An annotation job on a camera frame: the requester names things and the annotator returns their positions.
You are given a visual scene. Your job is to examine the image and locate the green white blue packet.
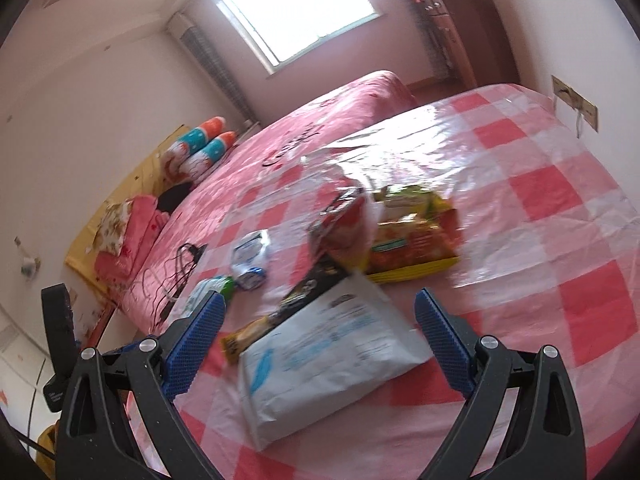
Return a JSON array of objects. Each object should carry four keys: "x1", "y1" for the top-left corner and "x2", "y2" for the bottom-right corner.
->
[{"x1": 167, "y1": 275, "x2": 234, "y2": 323}]

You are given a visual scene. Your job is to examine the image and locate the white wet wipes pack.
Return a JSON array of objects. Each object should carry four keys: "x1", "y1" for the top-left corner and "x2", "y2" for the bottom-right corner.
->
[{"x1": 239, "y1": 272, "x2": 433, "y2": 450}]

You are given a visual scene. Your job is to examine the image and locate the folded pink blanket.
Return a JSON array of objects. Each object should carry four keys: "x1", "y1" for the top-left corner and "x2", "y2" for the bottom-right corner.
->
[{"x1": 94, "y1": 195, "x2": 169, "y2": 292}]

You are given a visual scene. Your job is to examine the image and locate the pink bed cover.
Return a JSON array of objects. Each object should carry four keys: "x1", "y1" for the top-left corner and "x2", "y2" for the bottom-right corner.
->
[{"x1": 120, "y1": 70, "x2": 416, "y2": 333}]

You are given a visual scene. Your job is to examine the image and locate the yellow wooden headboard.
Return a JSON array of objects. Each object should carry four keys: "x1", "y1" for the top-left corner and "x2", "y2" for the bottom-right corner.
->
[{"x1": 64, "y1": 125, "x2": 191, "y2": 297}]

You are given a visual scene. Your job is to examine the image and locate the lower striped bolster pillow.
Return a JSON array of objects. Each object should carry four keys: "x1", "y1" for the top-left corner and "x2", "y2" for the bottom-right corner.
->
[{"x1": 174, "y1": 131, "x2": 236, "y2": 185}]

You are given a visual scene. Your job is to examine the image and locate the blue white crumpled wrapper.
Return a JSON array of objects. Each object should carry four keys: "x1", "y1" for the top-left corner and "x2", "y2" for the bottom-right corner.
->
[{"x1": 230, "y1": 230, "x2": 271, "y2": 290}]

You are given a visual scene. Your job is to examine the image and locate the yellow orange snack bag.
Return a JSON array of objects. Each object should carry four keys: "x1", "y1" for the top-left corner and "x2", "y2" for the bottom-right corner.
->
[{"x1": 364, "y1": 184, "x2": 460, "y2": 284}]

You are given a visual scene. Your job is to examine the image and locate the black gold coffee sachet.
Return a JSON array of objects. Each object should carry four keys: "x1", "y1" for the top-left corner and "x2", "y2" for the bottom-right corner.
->
[{"x1": 220, "y1": 255, "x2": 349, "y2": 365}]

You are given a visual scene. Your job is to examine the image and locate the grey window curtain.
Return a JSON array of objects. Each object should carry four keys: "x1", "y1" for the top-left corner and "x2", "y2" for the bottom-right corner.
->
[{"x1": 167, "y1": 12, "x2": 258, "y2": 124}]

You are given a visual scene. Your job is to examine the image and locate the red white snack wrapper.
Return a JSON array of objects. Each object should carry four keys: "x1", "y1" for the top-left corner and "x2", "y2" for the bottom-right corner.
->
[{"x1": 307, "y1": 181, "x2": 382, "y2": 271}]

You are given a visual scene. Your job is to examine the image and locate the window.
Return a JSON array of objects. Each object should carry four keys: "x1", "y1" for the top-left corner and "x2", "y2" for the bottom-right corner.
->
[{"x1": 213, "y1": 0, "x2": 380, "y2": 74}]

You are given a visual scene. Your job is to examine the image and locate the brown wooden cabinet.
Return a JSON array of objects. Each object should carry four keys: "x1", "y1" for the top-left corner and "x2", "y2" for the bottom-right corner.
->
[{"x1": 424, "y1": 0, "x2": 521, "y2": 89}]

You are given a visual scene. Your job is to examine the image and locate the tangled black cables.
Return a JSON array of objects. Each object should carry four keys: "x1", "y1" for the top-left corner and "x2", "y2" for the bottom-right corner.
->
[{"x1": 136, "y1": 242, "x2": 208, "y2": 323}]

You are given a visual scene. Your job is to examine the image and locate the wall socket plate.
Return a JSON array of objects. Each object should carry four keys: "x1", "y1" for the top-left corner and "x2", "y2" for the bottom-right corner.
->
[{"x1": 551, "y1": 75, "x2": 599, "y2": 132}]

